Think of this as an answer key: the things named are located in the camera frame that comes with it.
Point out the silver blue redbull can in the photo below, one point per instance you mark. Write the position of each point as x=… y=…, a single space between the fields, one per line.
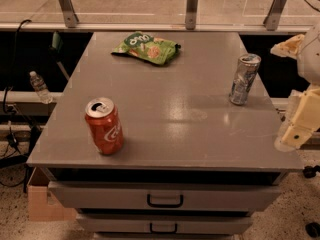
x=247 y=69

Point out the top grey drawer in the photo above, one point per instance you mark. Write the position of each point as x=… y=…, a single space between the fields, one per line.
x=163 y=196

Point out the right metal bracket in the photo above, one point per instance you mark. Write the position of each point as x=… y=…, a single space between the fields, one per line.
x=272 y=19

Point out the cardboard box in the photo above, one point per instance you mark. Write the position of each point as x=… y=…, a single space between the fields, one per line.
x=43 y=206

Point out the left metal bracket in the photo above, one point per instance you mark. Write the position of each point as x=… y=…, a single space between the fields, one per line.
x=70 y=18

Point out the metal bracket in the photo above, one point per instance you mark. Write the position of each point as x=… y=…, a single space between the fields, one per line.
x=272 y=19
x=70 y=18
x=191 y=14

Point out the clear plastic water bottle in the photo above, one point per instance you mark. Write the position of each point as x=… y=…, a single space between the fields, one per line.
x=40 y=87

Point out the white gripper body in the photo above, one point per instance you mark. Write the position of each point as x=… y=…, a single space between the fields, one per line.
x=310 y=59

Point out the red coke can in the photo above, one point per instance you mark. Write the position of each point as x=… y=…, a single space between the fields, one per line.
x=102 y=117

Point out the middle metal bracket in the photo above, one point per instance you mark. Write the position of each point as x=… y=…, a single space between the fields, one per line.
x=191 y=14

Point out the grey drawer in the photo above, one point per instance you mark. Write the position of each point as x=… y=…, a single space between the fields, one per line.
x=163 y=196
x=163 y=224

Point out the green chip bag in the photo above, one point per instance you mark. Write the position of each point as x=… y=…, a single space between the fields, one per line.
x=146 y=47

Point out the black chair caster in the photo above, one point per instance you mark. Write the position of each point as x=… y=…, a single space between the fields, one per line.
x=310 y=172

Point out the grey drawer cabinet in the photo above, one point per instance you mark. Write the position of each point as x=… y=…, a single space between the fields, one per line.
x=178 y=124

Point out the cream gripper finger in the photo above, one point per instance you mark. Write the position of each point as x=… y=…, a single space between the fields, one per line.
x=302 y=119
x=288 y=48

